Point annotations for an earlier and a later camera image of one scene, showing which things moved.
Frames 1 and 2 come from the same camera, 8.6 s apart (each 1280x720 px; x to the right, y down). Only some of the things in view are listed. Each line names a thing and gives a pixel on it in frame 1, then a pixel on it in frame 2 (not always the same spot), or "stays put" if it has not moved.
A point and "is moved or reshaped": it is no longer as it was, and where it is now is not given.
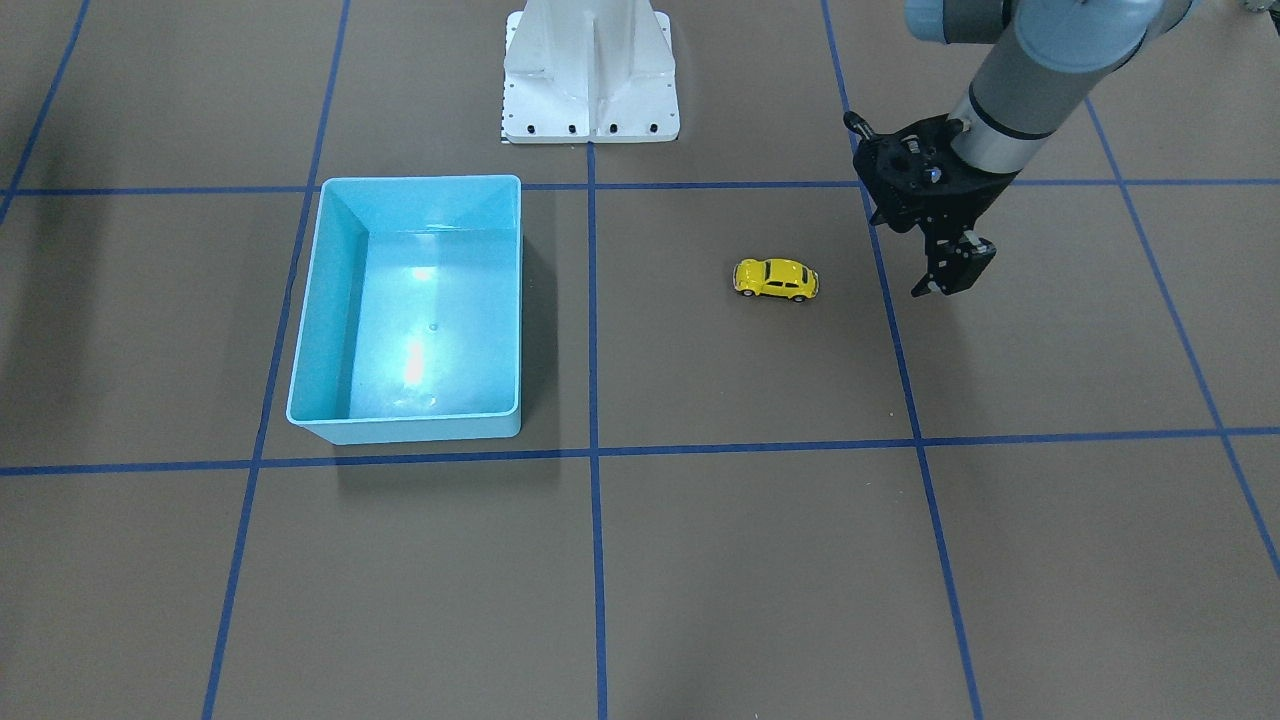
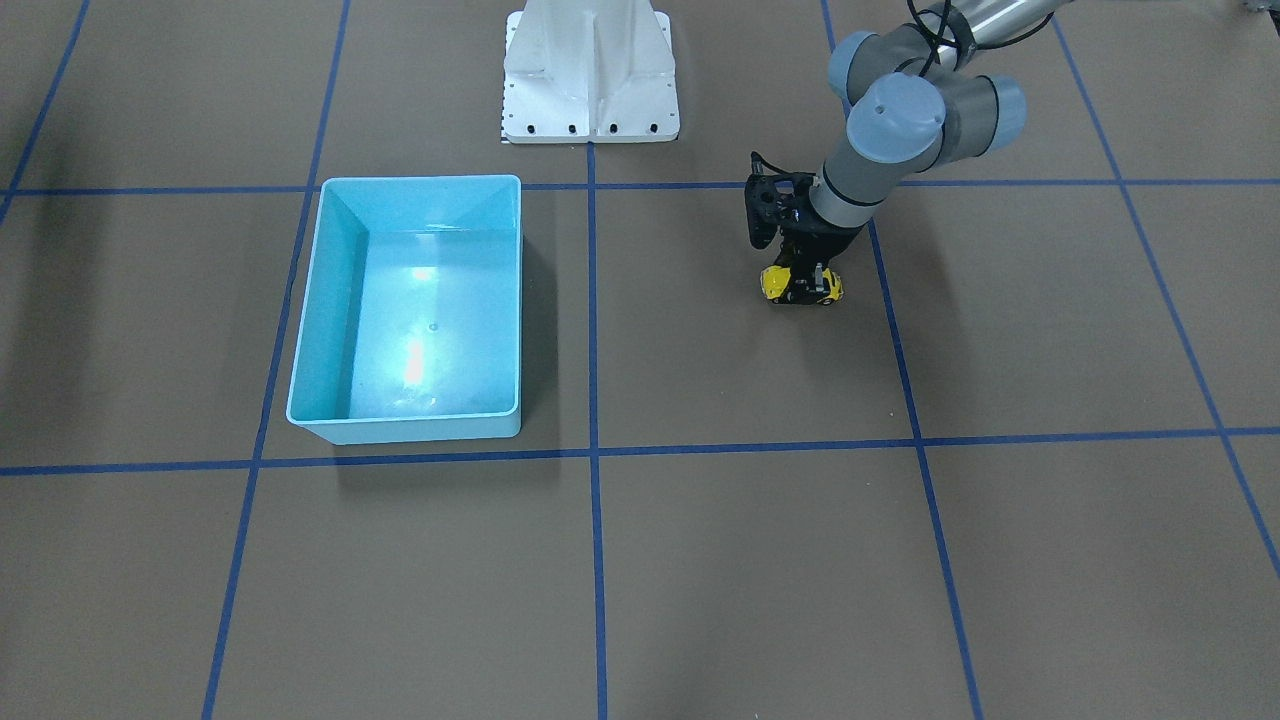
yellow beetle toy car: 775,277 is moved or reshaped
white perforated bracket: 589,71 stays put
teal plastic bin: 411,320 stays put
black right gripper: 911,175 → 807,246
